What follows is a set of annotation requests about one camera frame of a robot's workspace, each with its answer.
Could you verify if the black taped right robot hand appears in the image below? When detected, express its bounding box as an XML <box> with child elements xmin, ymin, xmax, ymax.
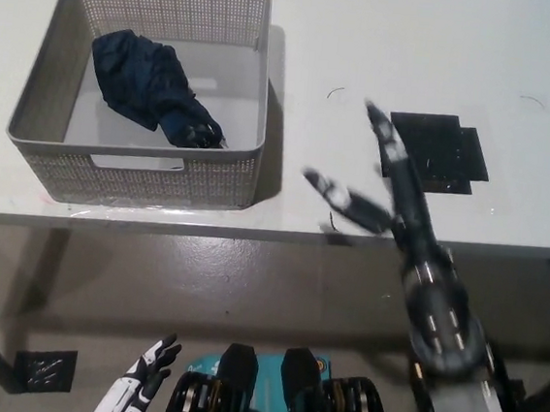
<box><xmin>282</xmin><ymin>94</ymin><xmax>510</xmax><ymax>382</ymax></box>

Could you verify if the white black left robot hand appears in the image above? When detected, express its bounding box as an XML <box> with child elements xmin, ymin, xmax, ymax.
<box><xmin>88</xmin><ymin>326</ymin><xmax>184</xmax><ymax>412</ymax></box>

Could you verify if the navy umbrella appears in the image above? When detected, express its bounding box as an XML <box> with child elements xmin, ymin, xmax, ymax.
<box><xmin>82</xmin><ymin>26</ymin><xmax>239</xmax><ymax>152</ymax></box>

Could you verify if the black left robot body block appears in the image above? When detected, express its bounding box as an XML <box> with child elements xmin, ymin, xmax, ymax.
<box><xmin>160</xmin><ymin>335</ymin><xmax>263</xmax><ymax>412</ymax></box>

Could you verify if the large black tape square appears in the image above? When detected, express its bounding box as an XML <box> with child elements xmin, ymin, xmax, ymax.
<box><xmin>382</xmin><ymin>108</ymin><xmax>479</xmax><ymax>197</ymax></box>

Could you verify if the clear tape strip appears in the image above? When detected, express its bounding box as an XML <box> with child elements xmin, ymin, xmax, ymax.
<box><xmin>66</xmin><ymin>193</ymin><xmax>201</xmax><ymax>232</ymax></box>

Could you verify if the grey perforated plastic basket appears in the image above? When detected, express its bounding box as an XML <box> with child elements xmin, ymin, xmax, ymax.
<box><xmin>0</xmin><ymin>0</ymin><xmax>280</xmax><ymax>222</ymax></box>

